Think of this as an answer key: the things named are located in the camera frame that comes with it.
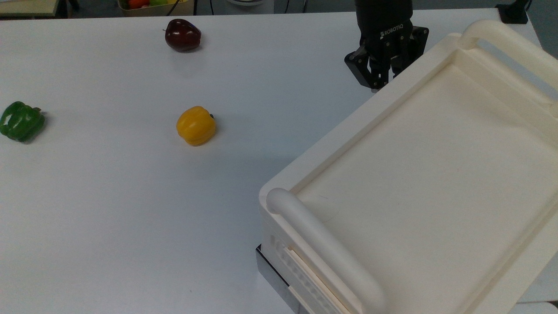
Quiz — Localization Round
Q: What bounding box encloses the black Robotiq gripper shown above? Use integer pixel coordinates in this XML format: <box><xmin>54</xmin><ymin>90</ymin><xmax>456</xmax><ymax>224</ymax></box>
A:
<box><xmin>344</xmin><ymin>0</ymin><xmax>430</xmax><ymax>93</ymax></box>

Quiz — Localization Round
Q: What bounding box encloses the black camera clamp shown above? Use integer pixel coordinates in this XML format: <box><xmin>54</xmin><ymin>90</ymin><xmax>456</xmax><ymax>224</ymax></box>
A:
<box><xmin>496</xmin><ymin>0</ymin><xmax>531</xmax><ymax>25</ymax></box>

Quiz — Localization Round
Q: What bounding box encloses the cream plastic storage cabinet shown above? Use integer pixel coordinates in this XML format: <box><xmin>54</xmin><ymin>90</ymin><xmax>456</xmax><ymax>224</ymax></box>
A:
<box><xmin>257</xmin><ymin>20</ymin><xmax>558</xmax><ymax>314</ymax></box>

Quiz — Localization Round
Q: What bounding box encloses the green bell pepper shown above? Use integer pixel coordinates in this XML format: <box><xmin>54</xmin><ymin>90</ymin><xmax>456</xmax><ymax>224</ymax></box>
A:
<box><xmin>0</xmin><ymin>101</ymin><xmax>46</xmax><ymax>143</ymax></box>

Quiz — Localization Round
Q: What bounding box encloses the dark red apple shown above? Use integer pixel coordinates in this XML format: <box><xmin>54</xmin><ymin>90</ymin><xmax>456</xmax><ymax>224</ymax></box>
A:
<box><xmin>164</xmin><ymin>18</ymin><xmax>202</xmax><ymax>53</ymax></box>

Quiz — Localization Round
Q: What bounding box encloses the yellow bell pepper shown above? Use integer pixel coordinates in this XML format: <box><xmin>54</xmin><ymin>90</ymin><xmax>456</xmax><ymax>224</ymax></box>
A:
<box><xmin>176</xmin><ymin>106</ymin><xmax>217</xmax><ymax>147</ymax></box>

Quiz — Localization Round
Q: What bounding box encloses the tan fruit box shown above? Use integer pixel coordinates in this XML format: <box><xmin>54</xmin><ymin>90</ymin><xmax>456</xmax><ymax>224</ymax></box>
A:
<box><xmin>117</xmin><ymin>0</ymin><xmax>195</xmax><ymax>17</ymax></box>

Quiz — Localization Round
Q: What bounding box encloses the tan wooden board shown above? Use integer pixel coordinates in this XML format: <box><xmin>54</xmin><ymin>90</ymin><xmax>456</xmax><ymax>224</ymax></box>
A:
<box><xmin>0</xmin><ymin>0</ymin><xmax>60</xmax><ymax>17</ymax></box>

